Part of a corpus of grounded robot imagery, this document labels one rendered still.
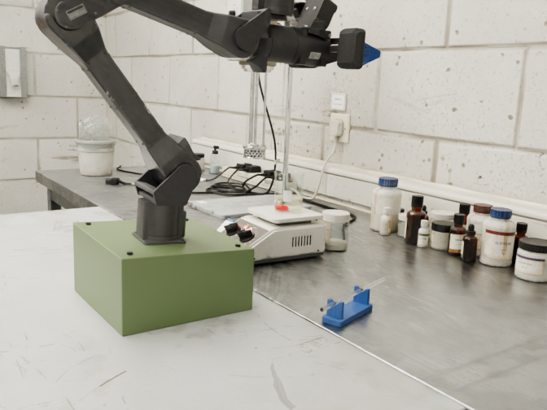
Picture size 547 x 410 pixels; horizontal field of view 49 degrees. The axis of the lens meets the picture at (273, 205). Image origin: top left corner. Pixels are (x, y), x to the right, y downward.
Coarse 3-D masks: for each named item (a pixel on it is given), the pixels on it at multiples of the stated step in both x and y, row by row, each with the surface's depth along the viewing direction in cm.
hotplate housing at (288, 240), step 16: (256, 224) 121; (272, 224) 120; (288, 224) 120; (304, 224) 122; (320, 224) 122; (256, 240) 115; (272, 240) 116; (288, 240) 118; (304, 240) 121; (320, 240) 123; (256, 256) 115; (272, 256) 117; (288, 256) 120; (304, 256) 122
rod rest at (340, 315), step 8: (360, 288) 96; (360, 296) 95; (368, 296) 94; (336, 304) 89; (344, 304) 95; (352, 304) 95; (360, 304) 95; (368, 304) 95; (328, 312) 90; (336, 312) 89; (344, 312) 91; (352, 312) 91; (360, 312) 92; (328, 320) 89; (336, 320) 88; (344, 320) 88; (352, 320) 90
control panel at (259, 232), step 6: (234, 222) 126; (240, 222) 125; (246, 222) 123; (246, 228) 121; (252, 228) 120; (258, 228) 119; (234, 234) 121; (258, 234) 117; (264, 234) 116; (252, 240) 116
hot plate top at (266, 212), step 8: (248, 208) 126; (256, 208) 126; (264, 208) 126; (272, 208) 126; (304, 208) 128; (264, 216) 120; (272, 216) 119; (280, 216) 119; (288, 216) 119; (296, 216) 120; (304, 216) 120; (312, 216) 121; (320, 216) 122
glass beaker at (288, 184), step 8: (280, 176) 122; (288, 176) 121; (296, 176) 121; (280, 184) 122; (288, 184) 121; (296, 184) 122; (280, 192) 122; (288, 192) 122; (296, 192) 122; (280, 200) 122; (288, 200) 122; (296, 200) 122; (280, 208) 123; (288, 208) 122; (296, 208) 123
